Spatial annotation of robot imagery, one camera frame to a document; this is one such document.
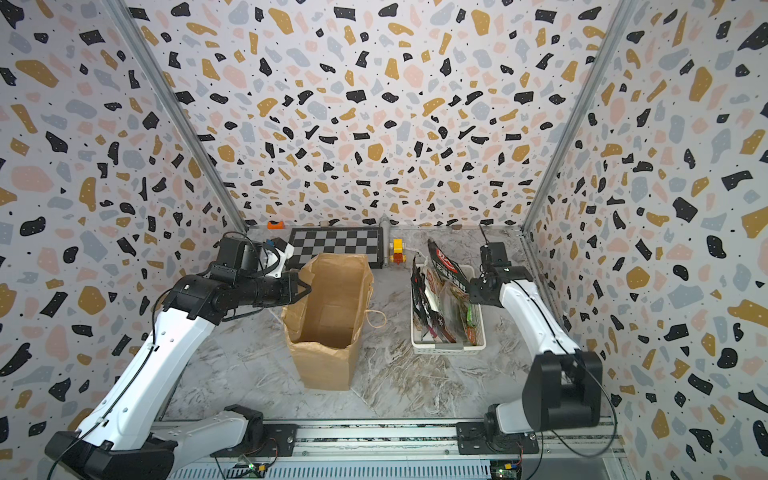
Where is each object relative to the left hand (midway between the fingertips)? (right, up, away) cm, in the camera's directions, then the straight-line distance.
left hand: (313, 287), depth 70 cm
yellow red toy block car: (+19, +7, +39) cm, 45 cm away
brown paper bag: (-2, -14, +23) cm, 27 cm away
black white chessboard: (-14, +12, +43) cm, 47 cm away
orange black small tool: (-33, +20, +54) cm, 67 cm away
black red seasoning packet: (+26, -6, +6) cm, 28 cm away
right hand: (+45, -3, +17) cm, 48 cm away
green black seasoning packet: (+35, +4, +18) cm, 39 cm away
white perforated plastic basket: (+28, -18, +22) cm, 40 cm away
